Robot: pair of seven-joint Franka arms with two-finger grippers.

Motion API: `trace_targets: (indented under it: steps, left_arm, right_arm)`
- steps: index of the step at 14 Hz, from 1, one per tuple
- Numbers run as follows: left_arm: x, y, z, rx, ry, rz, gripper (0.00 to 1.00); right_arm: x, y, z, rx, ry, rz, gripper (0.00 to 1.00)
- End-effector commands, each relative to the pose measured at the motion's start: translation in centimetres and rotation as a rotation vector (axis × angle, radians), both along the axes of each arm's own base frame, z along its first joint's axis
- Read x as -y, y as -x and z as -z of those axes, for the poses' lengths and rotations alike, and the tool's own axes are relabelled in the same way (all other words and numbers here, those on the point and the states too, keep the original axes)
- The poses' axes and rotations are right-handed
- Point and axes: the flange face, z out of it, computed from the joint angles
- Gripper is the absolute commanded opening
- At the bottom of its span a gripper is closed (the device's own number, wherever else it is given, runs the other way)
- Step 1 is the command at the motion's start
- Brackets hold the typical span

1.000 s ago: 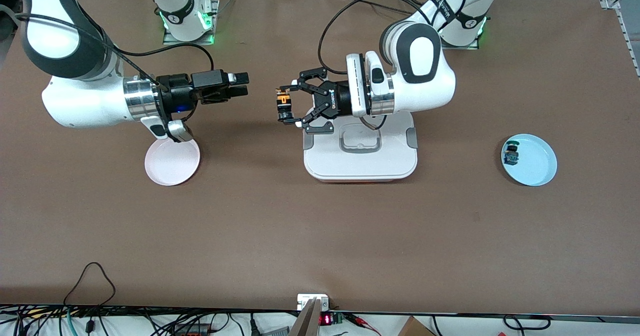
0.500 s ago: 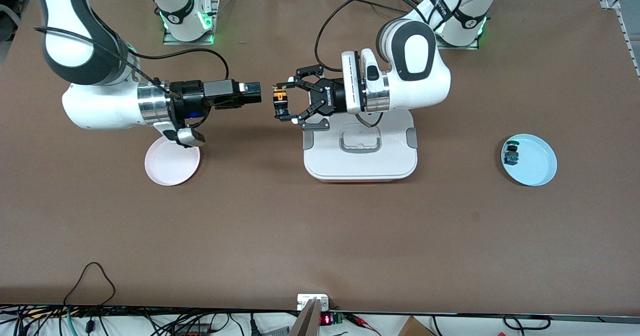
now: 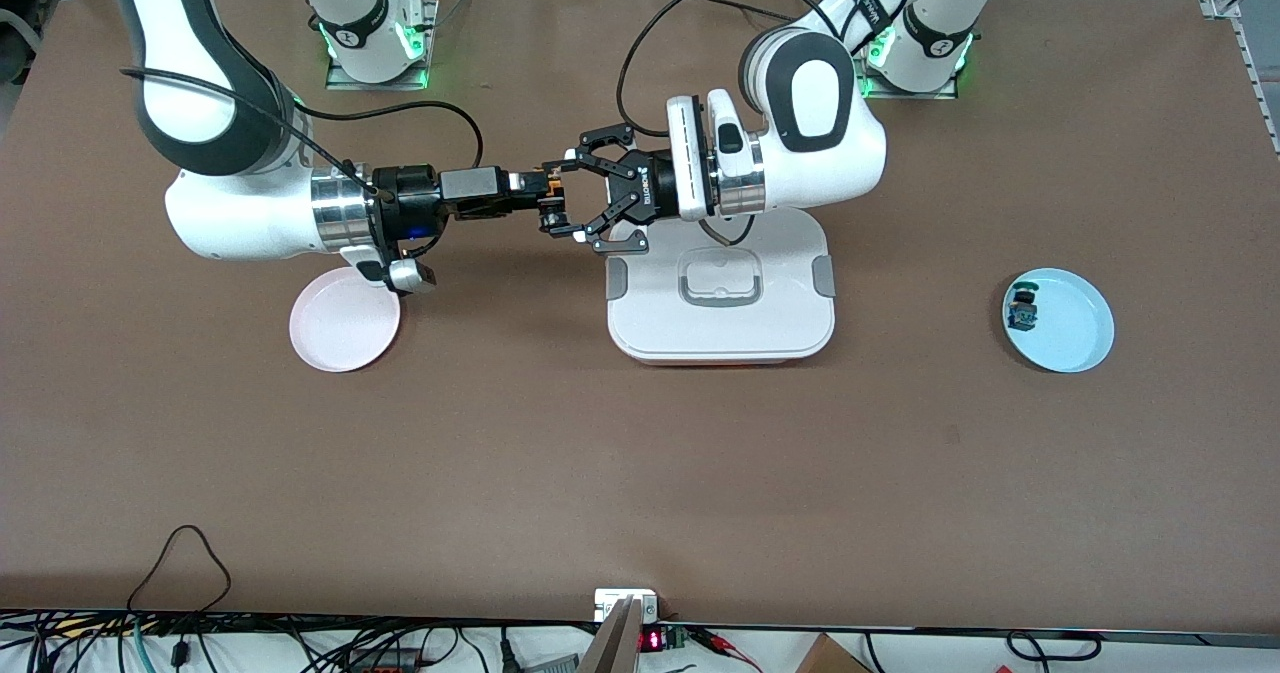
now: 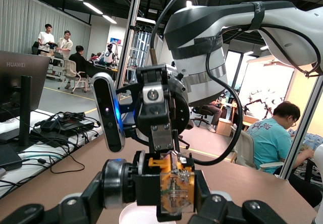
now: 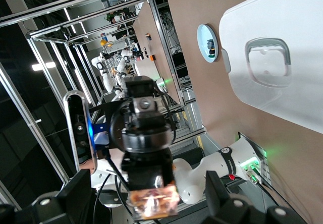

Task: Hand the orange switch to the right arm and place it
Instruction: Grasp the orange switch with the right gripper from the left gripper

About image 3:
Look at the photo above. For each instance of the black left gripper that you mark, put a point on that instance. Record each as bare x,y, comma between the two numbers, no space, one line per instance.
651,192

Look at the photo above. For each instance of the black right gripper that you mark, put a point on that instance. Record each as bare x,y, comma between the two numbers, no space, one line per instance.
412,193

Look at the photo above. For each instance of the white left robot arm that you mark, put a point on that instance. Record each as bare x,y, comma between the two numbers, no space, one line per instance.
820,153

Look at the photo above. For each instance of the pale pink round plate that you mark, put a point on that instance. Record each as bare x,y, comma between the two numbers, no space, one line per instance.
340,333

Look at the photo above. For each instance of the small white mounting block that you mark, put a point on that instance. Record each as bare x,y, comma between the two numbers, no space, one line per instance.
605,603

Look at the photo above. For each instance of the red digit display module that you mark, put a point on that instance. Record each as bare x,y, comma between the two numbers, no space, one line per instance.
652,640

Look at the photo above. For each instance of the red clip lead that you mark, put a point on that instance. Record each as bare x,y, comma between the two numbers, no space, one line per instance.
725,645

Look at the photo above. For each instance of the light blue round plate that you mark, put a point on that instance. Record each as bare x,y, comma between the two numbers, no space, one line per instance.
1070,333

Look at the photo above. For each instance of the black power adapter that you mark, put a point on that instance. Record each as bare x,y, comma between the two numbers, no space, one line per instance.
385,660

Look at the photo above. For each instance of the brown cardboard piece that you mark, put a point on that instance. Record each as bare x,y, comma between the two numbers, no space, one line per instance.
830,658

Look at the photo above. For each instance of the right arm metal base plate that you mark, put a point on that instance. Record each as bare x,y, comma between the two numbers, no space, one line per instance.
345,83

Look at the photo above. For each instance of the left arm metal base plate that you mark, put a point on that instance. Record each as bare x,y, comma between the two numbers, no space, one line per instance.
905,95

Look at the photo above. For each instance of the blue green push button switch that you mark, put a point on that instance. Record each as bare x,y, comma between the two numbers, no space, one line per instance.
1023,311

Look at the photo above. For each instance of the aluminium camera mount profile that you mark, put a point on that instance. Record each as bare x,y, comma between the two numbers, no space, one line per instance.
615,643

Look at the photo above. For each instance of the aluminium table corner rail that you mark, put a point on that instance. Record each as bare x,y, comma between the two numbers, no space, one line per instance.
1225,1

